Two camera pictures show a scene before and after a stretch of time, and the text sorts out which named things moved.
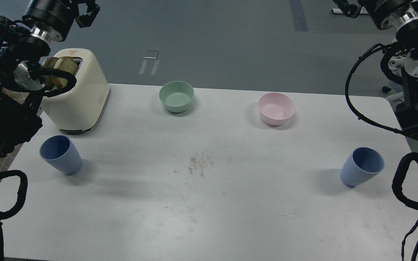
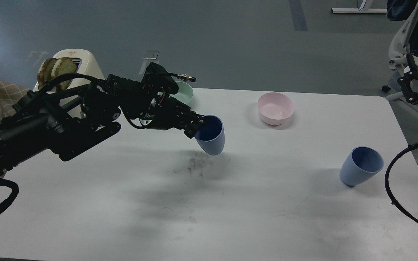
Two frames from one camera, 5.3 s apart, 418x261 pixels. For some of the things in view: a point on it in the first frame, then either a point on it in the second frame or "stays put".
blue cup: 59,152 to 210,137
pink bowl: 275,108 stays put
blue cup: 362,164 stays put
